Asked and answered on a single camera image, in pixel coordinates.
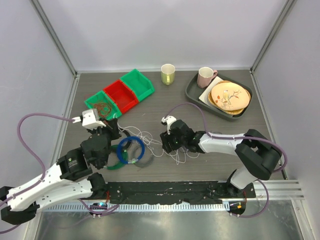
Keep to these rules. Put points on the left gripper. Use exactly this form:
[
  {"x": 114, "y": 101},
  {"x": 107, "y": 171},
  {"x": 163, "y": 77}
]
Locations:
[{"x": 111, "y": 127}]

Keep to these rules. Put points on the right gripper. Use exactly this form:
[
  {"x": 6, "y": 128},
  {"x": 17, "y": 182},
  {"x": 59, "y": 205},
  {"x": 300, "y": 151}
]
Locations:
[{"x": 166, "y": 138}]

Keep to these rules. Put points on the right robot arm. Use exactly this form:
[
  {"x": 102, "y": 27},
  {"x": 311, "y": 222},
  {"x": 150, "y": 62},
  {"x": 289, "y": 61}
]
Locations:
[{"x": 258, "y": 155}]

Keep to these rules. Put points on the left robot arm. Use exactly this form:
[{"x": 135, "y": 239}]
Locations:
[{"x": 70, "y": 178}]

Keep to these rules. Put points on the near green bin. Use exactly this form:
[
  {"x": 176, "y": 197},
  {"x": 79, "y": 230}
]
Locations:
[{"x": 105, "y": 105}]

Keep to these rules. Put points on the green bin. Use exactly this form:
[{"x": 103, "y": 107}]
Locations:
[
  {"x": 139, "y": 84},
  {"x": 105, "y": 105}
]

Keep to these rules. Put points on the red bin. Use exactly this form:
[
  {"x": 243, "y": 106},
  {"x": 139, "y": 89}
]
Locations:
[{"x": 122, "y": 95}]

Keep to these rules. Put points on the white napkin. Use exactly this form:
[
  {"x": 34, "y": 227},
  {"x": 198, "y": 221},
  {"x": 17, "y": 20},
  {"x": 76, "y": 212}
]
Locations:
[{"x": 204, "y": 96}]

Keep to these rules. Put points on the dark grey tray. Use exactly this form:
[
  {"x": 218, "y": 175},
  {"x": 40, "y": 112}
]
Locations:
[{"x": 193, "y": 92}]

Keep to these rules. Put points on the far green bin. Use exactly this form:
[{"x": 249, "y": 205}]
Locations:
[{"x": 139, "y": 84}]

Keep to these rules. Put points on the lower wooden plate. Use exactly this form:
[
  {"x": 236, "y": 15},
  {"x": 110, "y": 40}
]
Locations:
[{"x": 212, "y": 102}]

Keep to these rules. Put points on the bird pattern plate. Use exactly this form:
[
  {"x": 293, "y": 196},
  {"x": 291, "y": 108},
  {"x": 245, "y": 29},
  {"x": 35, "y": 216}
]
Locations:
[{"x": 230, "y": 96}]

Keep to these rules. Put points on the yellow-green mug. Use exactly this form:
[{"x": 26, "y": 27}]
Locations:
[{"x": 167, "y": 73}]

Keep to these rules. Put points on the pink mug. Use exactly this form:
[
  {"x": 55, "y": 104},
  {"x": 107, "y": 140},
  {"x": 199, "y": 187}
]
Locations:
[{"x": 205, "y": 76}]

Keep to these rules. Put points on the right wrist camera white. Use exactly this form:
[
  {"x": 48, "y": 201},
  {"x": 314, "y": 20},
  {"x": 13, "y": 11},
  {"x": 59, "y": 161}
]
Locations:
[{"x": 168, "y": 121}]

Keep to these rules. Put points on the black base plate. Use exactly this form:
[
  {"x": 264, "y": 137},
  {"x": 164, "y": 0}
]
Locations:
[{"x": 173, "y": 192}]

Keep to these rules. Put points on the slotted cable duct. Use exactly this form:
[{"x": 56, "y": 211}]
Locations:
[{"x": 183, "y": 207}]

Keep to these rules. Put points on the left aluminium frame post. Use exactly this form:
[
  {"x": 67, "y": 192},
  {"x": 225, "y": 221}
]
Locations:
[{"x": 53, "y": 35}]

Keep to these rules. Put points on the aluminium frame post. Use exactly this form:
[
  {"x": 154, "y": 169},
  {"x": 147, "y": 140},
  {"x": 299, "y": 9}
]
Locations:
[
  {"x": 53, "y": 35},
  {"x": 286, "y": 9}
]

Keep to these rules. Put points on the right aluminium frame post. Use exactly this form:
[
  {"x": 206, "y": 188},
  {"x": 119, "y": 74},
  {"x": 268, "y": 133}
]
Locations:
[{"x": 286, "y": 9}]

